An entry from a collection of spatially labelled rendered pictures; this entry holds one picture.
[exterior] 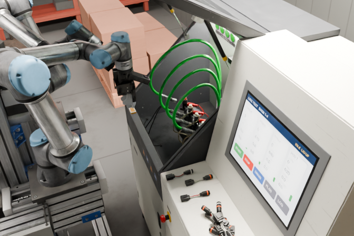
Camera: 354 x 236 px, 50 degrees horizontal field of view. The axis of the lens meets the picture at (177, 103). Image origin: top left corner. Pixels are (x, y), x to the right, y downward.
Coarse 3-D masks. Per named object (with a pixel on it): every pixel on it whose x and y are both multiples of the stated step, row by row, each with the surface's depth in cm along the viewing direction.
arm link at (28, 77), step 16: (0, 64) 113; (16, 64) 111; (32, 64) 112; (0, 80) 114; (16, 80) 110; (32, 80) 113; (48, 80) 118; (16, 96) 117; (32, 96) 117; (48, 96) 124; (32, 112) 124; (48, 112) 125; (48, 128) 129; (64, 128) 134; (64, 144) 136; (80, 144) 141; (64, 160) 139; (80, 160) 141
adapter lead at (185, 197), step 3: (201, 192) 155; (204, 192) 154; (207, 192) 154; (183, 195) 153; (186, 195) 154; (189, 195) 154; (195, 195) 155; (198, 195) 155; (201, 195) 154; (204, 195) 154; (180, 198) 154; (183, 198) 152; (186, 198) 153; (189, 198) 153; (183, 201) 153
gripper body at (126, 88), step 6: (132, 66) 162; (114, 72) 159; (120, 72) 159; (126, 72) 159; (114, 78) 163; (120, 78) 162; (126, 78) 163; (114, 84) 168; (120, 84) 162; (126, 84) 162; (132, 84) 163; (120, 90) 164; (126, 90) 164; (132, 90) 165
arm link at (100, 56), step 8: (88, 48) 149; (96, 48) 148; (104, 48) 147; (112, 48) 148; (88, 56) 149; (96, 56) 144; (104, 56) 144; (112, 56) 148; (120, 56) 152; (96, 64) 146; (104, 64) 145
